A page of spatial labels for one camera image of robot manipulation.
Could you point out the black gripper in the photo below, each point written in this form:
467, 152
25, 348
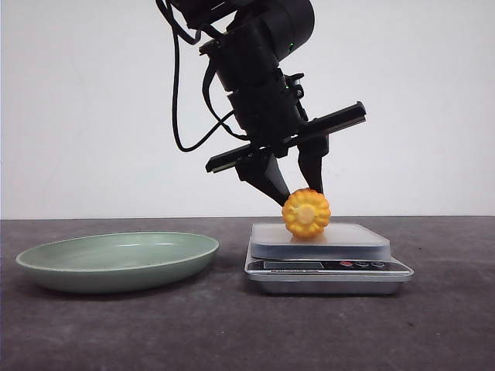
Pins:
274, 120

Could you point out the yellow toy corn cob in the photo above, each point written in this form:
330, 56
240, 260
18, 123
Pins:
306, 214

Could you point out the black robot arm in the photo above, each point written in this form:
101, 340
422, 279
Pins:
248, 40

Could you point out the silver digital kitchen scale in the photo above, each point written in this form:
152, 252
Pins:
346, 258

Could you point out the green oval plate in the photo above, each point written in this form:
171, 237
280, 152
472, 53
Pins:
117, 262

